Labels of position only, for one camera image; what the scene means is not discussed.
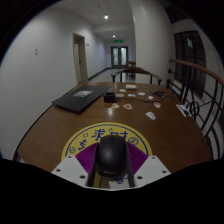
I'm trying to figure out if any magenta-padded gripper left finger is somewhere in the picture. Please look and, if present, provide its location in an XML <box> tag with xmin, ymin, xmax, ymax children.
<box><xmin>51</xmin><ymin>142</ymin><xmax>100</xmax><ymax>190</ymax></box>

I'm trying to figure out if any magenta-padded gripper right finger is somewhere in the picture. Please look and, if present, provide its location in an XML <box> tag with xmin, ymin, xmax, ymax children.
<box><xmin>125</xmin><ymin>142</ymin><xmax>172</xmax><ymax>190</ymax></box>

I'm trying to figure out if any black computer mouse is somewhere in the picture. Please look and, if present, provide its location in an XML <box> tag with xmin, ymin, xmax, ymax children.
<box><xmin>94</xmin><ymin>134</ymin><xmax>131</xmax><ymax>181</ymax></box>

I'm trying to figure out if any round yellow cartoon mouse pad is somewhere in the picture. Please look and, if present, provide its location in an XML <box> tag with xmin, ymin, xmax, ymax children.
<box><xmin>61</xmin><ymin>121</ymin><xmax>153</xmax><ymax>188</ymax></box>

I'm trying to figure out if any white sticker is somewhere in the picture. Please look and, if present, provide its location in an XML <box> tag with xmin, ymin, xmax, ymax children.
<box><xmin>145</xmin><ymin>111</ymin><xmax>157</xmax><ymax>121</ymax></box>

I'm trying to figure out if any white paper sheet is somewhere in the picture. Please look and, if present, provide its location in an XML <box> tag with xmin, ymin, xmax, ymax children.
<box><xmin>175</xmin><ymin>103</ymin><xmax>194</xmax><ymax>118</ymax></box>

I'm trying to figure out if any dark closed laptop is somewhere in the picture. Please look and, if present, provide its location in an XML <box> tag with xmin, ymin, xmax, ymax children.
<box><xmin>51</xmin><ymin>84</ymin><xmax>113</xmax><ymax>114</ymax></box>

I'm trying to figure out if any small black box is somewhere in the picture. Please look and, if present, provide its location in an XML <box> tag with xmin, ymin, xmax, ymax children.
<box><xmin>103</xmin><ymin>92</ymin><xmax>117</xmax><ymax>103</ymax></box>

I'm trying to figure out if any wooden armchair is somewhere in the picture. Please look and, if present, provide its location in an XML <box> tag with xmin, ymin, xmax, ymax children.
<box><xmin>110</xmin><ymin>66</ymin><xmax>163</xmax><ymax>85</ymax></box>

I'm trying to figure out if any black railing with wooden handrail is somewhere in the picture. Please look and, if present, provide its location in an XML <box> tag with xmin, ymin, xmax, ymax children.
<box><xmin>166</xmin><ymin>58</ymin><xmax>224</xmax><ymax>161</ymax></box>

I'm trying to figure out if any open side doorway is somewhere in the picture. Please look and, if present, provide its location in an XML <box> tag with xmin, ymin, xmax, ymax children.
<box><xmin>72</xmin><ymin>32</ymin><xmax>89</xmax><ymax>84</ymax></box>

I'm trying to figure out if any dark framed window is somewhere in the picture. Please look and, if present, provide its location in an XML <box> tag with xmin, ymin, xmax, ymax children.
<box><xmin>173</xmin><ymin>30</ymin><xmax>207</xmax><ymax>98</ymax></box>

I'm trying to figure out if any glass double door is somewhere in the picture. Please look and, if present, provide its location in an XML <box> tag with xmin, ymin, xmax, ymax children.
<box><xmin>110</xmin><ymin>45</ymin><xmax>129</xmax><ymax>69</ymax></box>

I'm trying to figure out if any black cable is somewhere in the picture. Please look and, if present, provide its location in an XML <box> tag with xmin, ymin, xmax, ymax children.
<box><xmin>114</xmin><ymin>89</ymin><xmax>168</xmax><ymax>104</ymax></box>

